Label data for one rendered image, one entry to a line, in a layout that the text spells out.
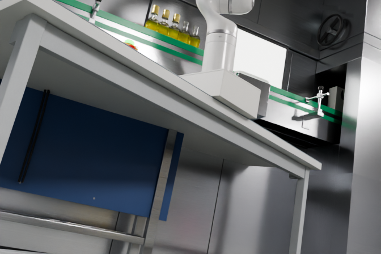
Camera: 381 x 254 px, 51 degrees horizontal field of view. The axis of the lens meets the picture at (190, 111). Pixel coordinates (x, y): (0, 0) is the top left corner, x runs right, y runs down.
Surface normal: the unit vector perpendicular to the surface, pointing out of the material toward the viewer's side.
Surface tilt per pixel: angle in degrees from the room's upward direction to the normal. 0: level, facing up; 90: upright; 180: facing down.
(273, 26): 90
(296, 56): 90
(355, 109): 90
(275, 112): 90
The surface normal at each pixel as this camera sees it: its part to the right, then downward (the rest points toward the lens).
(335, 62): -0.89, -0.29
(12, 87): 0.76, -0.04
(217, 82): -0.63, -0.33
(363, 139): 0.42, -0.18
